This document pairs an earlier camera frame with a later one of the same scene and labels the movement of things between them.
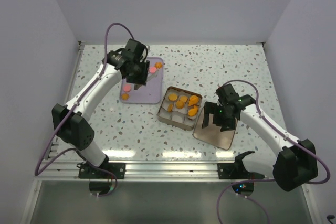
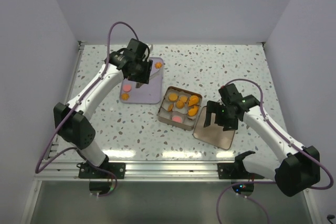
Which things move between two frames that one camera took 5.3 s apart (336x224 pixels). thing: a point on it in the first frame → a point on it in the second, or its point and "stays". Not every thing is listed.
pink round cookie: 153,70 → 177,118
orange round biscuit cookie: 172,96 stays
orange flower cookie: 184,98 stays
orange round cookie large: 193,100 stays
